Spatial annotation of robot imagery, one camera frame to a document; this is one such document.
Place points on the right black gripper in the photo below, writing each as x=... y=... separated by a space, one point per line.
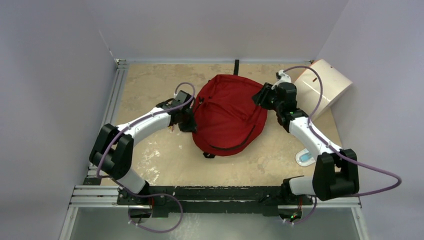
x=260 y=97

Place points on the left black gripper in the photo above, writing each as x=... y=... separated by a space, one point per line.
x=190 y=126

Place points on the red backpack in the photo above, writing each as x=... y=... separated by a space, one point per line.
x=226 y=116

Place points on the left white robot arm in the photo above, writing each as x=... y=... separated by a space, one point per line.
x=112 y=152

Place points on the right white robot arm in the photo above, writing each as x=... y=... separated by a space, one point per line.
x=335 y=173

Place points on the cream round lunch box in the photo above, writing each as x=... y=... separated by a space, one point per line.
x=335 y=84

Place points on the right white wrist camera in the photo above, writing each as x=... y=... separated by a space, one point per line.
x=281 y=77

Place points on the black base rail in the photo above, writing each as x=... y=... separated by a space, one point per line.
x=269 y=201

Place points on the aluminium frame rails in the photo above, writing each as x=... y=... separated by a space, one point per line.
x=169 y=157

